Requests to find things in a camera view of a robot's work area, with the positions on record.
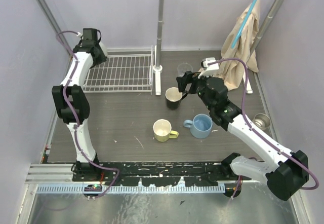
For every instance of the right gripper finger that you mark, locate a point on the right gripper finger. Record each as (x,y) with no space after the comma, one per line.
(184,95)
(184,80)

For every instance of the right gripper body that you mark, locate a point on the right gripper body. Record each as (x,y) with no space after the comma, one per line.
(199,84)

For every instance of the black mug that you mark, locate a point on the black mug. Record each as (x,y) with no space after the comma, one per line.
(173,96)

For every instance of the yellow mug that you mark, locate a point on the yellow mug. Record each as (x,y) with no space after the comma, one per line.
(162,130)

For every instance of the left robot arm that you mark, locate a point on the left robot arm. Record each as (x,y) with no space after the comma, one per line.
(70,101)

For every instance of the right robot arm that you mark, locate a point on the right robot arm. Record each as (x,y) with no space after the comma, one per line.
(281,169)

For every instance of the clear plastic cup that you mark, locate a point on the clear plastic cup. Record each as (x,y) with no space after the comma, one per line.
(183,68)

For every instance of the beige cloth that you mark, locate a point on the beige cloth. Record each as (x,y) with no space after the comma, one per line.
(232,71)

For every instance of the blue mug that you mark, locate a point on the blue mug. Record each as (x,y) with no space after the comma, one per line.
(200,126)

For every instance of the steel cup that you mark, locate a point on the steel cup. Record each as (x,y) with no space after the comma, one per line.
(262,121)

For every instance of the blue clothes hanger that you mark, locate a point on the blue clothes hanger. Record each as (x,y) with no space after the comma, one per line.
(238,35)

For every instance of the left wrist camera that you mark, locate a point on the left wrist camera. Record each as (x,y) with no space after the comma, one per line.
(90,34)

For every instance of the metal clothes rack frame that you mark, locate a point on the metal clothes rack frame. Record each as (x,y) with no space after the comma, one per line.
(157,67)

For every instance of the white wire dish rack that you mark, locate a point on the white wire dish rack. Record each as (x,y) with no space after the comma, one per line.
(128,72)

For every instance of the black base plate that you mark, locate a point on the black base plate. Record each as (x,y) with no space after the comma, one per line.
(154,173)

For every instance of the blue cable duct strip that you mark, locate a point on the blue cable duct strip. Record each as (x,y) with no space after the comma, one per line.
(92,189)

